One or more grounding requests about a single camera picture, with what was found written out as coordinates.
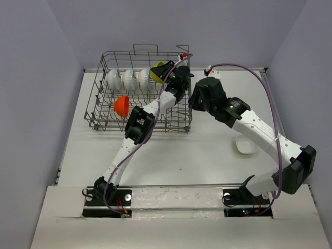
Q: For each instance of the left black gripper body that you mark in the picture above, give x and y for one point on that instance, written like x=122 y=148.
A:
x=170 y=77

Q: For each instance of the orange bowl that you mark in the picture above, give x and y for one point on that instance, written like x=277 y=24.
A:
x=121 y=106

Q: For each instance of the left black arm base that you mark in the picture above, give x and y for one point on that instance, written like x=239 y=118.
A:
x=109 y=202

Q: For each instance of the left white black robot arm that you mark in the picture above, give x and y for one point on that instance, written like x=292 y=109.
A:
x=141 y=122

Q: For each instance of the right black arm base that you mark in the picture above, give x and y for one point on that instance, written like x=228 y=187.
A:
x=239 y=202

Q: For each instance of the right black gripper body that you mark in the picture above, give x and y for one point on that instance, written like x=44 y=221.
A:
x=206 y=105

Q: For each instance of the white square bowl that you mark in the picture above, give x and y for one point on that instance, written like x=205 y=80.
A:
x=245 y=145

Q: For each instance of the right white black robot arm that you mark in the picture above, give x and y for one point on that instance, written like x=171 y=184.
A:
x=297 y=162

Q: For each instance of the lime green bowl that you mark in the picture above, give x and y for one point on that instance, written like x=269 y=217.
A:
x=154 y=77

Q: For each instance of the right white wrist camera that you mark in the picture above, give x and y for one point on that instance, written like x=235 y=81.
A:
x=211 y=72

